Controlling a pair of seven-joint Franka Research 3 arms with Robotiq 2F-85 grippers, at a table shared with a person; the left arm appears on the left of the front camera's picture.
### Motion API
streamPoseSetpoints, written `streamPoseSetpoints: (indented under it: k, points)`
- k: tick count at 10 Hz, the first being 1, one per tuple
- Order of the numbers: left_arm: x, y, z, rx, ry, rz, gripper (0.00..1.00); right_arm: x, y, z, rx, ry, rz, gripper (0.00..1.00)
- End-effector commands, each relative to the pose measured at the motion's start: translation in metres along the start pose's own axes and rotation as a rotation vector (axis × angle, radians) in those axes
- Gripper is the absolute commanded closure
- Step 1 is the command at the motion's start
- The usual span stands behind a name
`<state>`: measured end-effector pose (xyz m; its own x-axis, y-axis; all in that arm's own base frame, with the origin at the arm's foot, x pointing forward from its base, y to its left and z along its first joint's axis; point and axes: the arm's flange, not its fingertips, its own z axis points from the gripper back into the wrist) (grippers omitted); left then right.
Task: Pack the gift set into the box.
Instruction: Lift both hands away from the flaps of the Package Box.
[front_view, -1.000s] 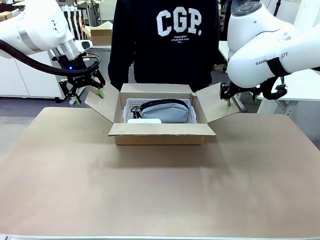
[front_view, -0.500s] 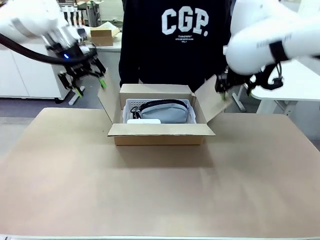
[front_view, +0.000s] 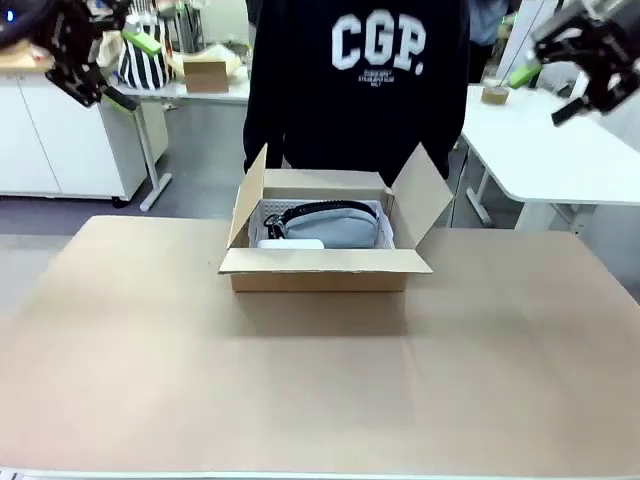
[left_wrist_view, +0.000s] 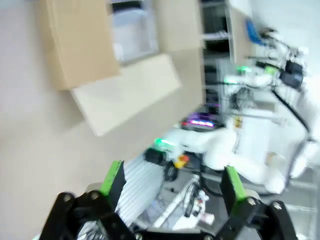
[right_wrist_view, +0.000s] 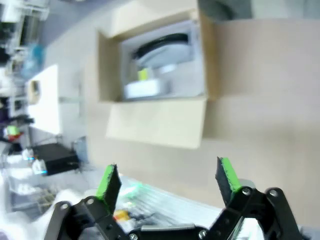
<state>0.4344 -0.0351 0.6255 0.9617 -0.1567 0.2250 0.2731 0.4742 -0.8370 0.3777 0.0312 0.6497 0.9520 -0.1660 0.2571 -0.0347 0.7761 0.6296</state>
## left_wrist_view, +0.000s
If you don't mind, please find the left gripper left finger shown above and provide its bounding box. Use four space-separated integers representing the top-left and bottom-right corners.
39 159 137 240

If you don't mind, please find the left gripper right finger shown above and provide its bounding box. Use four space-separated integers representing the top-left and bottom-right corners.
212 164 301 240

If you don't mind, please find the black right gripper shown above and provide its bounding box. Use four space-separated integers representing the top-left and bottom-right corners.
279 59 305 89

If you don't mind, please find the brown cardboard shipping box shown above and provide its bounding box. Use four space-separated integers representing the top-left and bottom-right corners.
41 0 205 92

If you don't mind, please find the white robot with green lights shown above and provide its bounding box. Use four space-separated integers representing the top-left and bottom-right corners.
223 29 311 89

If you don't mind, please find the white ribbed panel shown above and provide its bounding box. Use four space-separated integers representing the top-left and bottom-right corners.
116 154 165 227

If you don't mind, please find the blue chair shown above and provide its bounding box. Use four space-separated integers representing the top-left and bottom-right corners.
245 19 264 46

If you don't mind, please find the metal shelf rack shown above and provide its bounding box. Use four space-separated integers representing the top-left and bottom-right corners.
201 0 231 107

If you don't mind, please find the yellow red emergency stop button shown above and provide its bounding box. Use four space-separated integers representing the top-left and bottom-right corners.
174 154 190 169

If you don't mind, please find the computer with purple lights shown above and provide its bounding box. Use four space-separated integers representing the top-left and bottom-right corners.
179 104 226 131

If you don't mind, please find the translucent grey plastic container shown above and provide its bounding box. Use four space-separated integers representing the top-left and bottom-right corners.
109 0 160 66

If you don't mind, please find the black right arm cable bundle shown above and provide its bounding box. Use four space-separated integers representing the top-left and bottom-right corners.
271 87 316 181

